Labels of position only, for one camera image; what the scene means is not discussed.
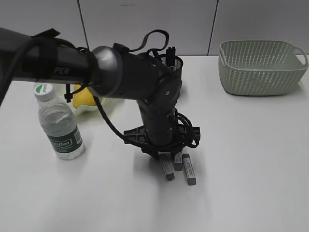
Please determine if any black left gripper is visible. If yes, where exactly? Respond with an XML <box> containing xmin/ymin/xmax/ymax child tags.
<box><xmin>124</xmin><ymin>122</ymin><xmax>200</xmax><ymax>160</ymax></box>

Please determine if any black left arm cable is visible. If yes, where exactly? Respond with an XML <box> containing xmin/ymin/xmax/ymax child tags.
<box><xmin>0</xmin><ymin>29</ymin><xmax>201</xmax><ymax>148</ymax></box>

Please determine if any black marker pen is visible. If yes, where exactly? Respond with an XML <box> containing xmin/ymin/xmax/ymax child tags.
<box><xmin>166</xmin><ymin>47</ymin><xmax>176</xmax><ymax>67</ymax></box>

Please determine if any clear water bottle green label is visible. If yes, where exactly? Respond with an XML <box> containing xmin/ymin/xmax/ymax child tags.
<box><xmin>33</xmin><ymin>83</ymin><xmax>85</xmax><ymax>160</ymax></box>

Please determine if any translucent wavy glass plate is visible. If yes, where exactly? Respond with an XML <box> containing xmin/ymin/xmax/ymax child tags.
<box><xmin>52</xmin><ymin>83</ymin><xmax>116</xmax><ymax>116</ymax></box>

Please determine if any white grey eraser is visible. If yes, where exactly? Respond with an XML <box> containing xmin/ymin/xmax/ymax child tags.
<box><xmin>182</xmin><ymin>154</ymin><xmax>197</xmax><ymax>186</ymax></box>
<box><xmin>159</xmin><ymin>154</ymin><xmax>175</xmax><ymax>181</ymax></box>
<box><xmin>174</xmin><ymin>152</ymin><xmax>183</xmax><ymax>171</ymax></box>

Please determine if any black mesh pen holder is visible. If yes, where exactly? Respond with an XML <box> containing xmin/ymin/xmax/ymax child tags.
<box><xmin>148</xmin><ymin>51</ymin><xmax>183</xmax><ymax>101</ymax></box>

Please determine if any yellow mango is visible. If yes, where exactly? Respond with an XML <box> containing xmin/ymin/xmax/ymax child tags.
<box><xmin>73</xmin><ymin>87</ymin><xmax>96</xmax><ymax>108</ymax></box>

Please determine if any light green plastic basket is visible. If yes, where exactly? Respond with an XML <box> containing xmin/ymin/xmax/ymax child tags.
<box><xmin>218</xmin><ymin>40</ymin><xmax>309</xmax><ymax>96</ymax></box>

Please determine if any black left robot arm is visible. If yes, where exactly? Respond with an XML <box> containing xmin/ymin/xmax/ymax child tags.
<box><xmin>0</xmin><ymin>28</ymin><xmax>200</xmax><ymax>158</ymax></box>

